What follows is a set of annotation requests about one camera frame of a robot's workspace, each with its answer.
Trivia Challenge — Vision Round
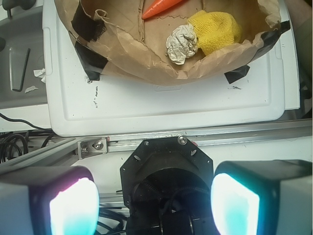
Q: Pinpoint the black allen key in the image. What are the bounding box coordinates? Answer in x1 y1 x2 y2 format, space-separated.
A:
12 48 31 92

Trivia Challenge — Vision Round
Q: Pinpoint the crumpled white paper ball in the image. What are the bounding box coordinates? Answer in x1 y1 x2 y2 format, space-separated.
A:
165 23 198 66

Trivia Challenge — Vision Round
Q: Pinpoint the white plastic tray lid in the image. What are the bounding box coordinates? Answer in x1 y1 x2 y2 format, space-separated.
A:
43 0 300 137

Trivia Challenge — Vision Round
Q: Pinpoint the brown paper bag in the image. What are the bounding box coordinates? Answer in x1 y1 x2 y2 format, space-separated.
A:
55 0 291 86

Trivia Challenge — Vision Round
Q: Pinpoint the metal corner bracket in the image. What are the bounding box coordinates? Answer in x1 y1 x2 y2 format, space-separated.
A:
77 137 108 160

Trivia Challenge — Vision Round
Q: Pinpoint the aluminium extrusion rail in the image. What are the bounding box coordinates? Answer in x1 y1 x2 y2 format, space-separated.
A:
0 119 313 183

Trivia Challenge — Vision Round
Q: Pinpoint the orange toy carrot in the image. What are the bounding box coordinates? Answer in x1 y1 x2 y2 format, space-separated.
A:
141 0 182 20

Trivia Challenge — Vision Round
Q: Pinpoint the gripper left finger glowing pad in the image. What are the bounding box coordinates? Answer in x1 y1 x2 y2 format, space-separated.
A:
0 166 99 235

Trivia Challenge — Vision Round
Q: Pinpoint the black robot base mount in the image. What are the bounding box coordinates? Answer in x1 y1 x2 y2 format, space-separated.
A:
120 135 217 235

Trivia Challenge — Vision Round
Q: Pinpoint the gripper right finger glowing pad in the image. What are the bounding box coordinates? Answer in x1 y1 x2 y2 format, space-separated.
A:
210 160 313 235

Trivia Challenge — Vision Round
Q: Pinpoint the black cable bundle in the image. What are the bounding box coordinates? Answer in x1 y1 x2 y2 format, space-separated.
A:
0 112 57 165

